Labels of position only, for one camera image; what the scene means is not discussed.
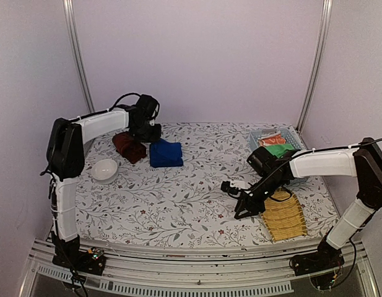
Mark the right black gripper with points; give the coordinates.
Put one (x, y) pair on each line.
(248, 202)

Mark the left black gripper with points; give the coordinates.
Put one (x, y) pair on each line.
(155, 137)

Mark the brown towel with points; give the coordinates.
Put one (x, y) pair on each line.
(128, 147)

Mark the blue towel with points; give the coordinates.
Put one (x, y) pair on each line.
(165, 154)

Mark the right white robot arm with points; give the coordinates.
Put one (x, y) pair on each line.
(362, 161)

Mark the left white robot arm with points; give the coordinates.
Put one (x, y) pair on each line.
(66, 161)

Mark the yellow bamboo tray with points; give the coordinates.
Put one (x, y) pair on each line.
(283, 216)

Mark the white bowl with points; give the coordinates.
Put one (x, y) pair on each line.
(105, 171)

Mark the floral tablecloth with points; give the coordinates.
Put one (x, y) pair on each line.
(177, 207)

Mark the green towel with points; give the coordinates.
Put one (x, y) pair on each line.
(279, 150)

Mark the orange white cloth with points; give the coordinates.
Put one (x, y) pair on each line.
(276, 139)

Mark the light blue plastic basket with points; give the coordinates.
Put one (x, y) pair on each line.
(260, 159)

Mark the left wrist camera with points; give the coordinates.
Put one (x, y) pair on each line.
(149, 107)

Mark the aluminium front rail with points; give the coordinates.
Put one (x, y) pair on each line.
(168, 271)

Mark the left aluminium frame post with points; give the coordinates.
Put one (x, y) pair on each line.
(70, 19)

